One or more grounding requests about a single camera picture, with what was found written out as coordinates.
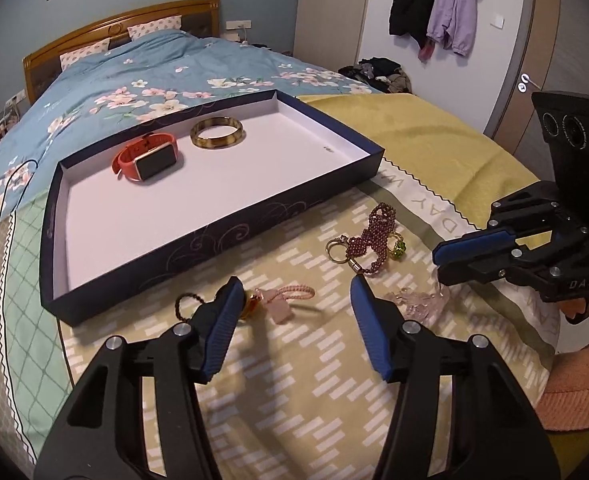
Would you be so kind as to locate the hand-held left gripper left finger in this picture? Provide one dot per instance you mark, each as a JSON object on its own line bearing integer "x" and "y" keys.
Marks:
{"x": 222, "y": 330}

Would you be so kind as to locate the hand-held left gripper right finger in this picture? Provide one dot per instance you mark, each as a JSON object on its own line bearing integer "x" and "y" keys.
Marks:
{"x": 369, "y": 320}

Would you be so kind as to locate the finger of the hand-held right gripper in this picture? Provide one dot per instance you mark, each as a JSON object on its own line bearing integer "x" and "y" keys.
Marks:
{"x": 479, "y": 272}
{"x": 474, "y": 245}

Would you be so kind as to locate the yellow orange charm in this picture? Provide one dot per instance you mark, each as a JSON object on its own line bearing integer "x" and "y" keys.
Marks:
{"x": 250, "y": 307}

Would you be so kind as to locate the dark blue shallow box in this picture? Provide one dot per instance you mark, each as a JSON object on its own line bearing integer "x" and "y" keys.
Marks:
{"x": 174, "y": 220}

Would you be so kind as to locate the person's right forearm pink sleeve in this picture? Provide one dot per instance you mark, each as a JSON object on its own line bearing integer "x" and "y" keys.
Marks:
{"x": 579, "y": 385}

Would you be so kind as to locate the olive dash-patterned blanket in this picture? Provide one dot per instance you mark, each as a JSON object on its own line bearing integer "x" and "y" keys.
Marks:
{"x": 284, "y": 410}

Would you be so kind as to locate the yellow blanket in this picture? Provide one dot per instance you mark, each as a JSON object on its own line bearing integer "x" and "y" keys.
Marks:
{"x": 424, "y": 130}

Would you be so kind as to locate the wooden door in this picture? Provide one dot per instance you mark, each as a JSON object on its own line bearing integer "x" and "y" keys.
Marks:
{"x": 544, "y": 35}

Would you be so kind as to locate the orange smartwatch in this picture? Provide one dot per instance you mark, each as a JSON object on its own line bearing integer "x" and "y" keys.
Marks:
{"x": 154, "y": 162}

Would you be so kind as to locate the amber bangle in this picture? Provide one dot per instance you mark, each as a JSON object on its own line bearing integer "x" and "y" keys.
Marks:
{"x": 209, "y": 144}

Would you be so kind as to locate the green checked quilt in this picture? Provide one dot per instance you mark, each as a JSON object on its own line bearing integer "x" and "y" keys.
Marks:
{"x": 29, "y": 310}

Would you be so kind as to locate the purple jacket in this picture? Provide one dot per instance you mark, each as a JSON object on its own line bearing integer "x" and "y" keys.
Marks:
{"x": 454, "y": 10}

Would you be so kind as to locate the pile of clothes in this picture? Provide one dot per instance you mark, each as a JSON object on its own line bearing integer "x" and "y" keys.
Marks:
{"x": 379, "y": 72}

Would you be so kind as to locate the black jacket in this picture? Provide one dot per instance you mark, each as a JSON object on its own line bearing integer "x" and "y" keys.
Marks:
{"x": 409, "y": 5}

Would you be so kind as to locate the blue floral duvet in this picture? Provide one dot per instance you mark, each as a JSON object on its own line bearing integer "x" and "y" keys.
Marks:
{"x": 124, "y": 75}

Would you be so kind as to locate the beige wardrobe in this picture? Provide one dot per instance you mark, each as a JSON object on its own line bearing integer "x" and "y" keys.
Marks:
{"x": 329, "y": 10}

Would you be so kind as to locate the bedside clutter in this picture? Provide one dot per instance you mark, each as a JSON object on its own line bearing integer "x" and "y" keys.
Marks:
{"x": 4, "y": 120}

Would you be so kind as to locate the white dotted pillow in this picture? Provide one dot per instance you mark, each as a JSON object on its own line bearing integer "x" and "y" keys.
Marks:
{"x": 154, "y": 26}
{"x": 84, "y": 52}

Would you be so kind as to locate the wooden bed headboard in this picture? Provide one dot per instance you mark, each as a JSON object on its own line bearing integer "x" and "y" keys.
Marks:
{"x": 124, "y": 17}

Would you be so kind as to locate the white light switch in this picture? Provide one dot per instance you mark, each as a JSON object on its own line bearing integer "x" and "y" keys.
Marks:
{"x": 498, "y": 19}

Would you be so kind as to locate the white wall socket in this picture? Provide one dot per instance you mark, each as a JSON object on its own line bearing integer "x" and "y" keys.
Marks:
{"x": 238, "y": 25}
{"x": 19, "y": 96}

